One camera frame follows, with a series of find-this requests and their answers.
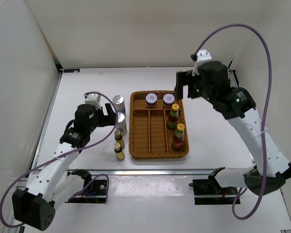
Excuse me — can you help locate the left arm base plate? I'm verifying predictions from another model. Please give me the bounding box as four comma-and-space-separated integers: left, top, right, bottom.
66, 178, 109, 204

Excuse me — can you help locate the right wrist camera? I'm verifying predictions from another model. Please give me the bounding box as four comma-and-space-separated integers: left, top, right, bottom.
191, 49, 212, 77

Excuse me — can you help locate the white lid jar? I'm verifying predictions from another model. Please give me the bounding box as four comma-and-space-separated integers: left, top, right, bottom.
145, 93, 158, 108
163, 94, 175, 108

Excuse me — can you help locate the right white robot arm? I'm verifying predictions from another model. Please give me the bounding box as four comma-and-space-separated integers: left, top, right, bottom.
175, 61, 291, 195

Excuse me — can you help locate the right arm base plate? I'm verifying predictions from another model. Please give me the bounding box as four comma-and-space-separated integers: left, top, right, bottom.
189, 180, 238, 205

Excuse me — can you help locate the small amber bottle near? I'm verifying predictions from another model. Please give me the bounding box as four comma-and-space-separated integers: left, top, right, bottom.
113, 142, 125, 160

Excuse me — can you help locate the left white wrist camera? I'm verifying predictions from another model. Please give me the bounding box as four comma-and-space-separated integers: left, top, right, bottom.
84, 92, 101, 109

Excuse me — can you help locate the small amber bottle far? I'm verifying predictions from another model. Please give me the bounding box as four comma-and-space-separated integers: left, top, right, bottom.
114, 130, 125, 148

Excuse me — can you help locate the small amber bottle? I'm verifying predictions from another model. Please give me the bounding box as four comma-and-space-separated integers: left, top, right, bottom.
113, 142, 125, 160
114, 130, 125, 148

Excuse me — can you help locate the red sauce bottle yellow cap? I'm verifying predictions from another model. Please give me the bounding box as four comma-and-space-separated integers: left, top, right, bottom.
172, 123, 185, 150

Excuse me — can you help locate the silver cap shaker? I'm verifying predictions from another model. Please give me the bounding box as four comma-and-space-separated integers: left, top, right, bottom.
116, 112, 128, 136
113, 95, 126, 116

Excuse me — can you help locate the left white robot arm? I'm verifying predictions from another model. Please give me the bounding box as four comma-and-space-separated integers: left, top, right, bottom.
12, 103, 117, 231

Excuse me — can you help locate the brown wicker divided basket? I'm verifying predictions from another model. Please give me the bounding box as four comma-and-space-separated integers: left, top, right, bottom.
129, 90, 189, 160

